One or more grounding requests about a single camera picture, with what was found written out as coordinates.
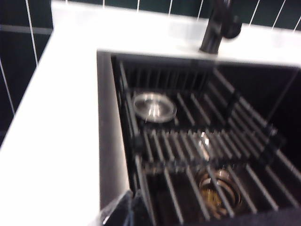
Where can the black slotted drainer basket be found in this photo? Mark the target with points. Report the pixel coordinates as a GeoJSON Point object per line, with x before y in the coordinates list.
{"type": "Point", "coordinates": [164, 70]}

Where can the black roll-up bar mat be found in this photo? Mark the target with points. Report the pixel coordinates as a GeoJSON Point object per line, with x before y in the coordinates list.
{"type": "Point", "coordinates": [178, 146]}

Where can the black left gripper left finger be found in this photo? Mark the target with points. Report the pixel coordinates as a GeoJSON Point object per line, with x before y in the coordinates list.
{"type": "Point", "coordinates": [117, 209]}

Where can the brass sink drain strainer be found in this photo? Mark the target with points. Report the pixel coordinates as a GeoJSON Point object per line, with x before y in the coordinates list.
{"type": "Point", "coordinates": [211, 195]}

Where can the stainless steel drain lid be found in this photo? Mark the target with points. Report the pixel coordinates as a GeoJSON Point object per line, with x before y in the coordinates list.
{"type": "Point", "coordinates": [154, 108]}

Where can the black telescopic sink rack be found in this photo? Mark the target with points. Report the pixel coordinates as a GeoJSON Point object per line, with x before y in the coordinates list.
{"type": "Point", "coordinates": [256, 186]}

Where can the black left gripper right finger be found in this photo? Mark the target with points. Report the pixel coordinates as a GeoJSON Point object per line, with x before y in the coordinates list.
{"type": "Point", "coordinates": [140, 212]}

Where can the black kitchen faucet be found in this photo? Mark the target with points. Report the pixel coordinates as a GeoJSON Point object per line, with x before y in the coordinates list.
{"type": "Point", "coordinates": [211, 35]}

